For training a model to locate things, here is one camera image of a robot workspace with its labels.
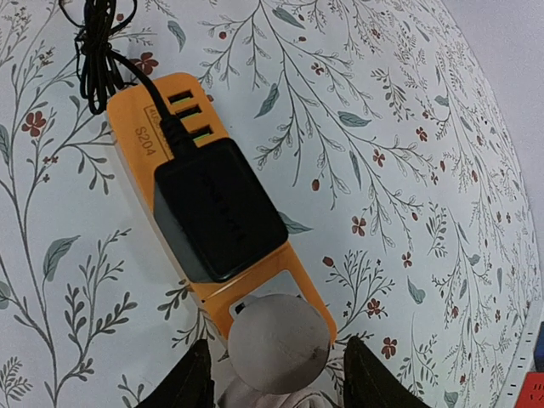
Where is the floral table mat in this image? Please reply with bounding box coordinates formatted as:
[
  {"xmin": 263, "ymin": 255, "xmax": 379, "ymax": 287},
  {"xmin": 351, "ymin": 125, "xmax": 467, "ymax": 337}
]
[{"xmin": 1, "ymin": 1, "xmax": 542, "ymax": 407}]

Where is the black power adapter with cable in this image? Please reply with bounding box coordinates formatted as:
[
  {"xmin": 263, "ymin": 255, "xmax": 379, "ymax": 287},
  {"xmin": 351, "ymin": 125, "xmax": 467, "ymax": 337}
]
[{"xmin": 75, "ymin": 1, "xmax": 288, "ymax": 284}]

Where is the red cube socket adapter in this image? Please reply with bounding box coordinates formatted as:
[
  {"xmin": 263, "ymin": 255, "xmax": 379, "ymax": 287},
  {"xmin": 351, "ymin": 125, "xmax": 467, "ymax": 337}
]
[{"xmin": 523, "ymin": 372, "xmax": 543, "ymax": 407}]

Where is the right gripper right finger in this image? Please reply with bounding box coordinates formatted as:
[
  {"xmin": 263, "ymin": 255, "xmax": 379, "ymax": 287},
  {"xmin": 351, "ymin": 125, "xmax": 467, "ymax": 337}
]
[{"xmin": 343, "ymin": 336, "xmax": 425, "ymax": 408}]

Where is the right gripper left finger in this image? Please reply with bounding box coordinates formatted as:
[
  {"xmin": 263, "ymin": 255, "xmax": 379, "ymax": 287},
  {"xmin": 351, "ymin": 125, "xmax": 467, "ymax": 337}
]
[{"xmin": 138, "ymin": 339, "xmax": 215, "ymax": 408}]

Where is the white multicolour power strip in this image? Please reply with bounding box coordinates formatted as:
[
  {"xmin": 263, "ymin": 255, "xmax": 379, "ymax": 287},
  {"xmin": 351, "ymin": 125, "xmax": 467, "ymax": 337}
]
[{"xmin": 496, "ymin": 318, "xmax": 541, "ymax": 408}]

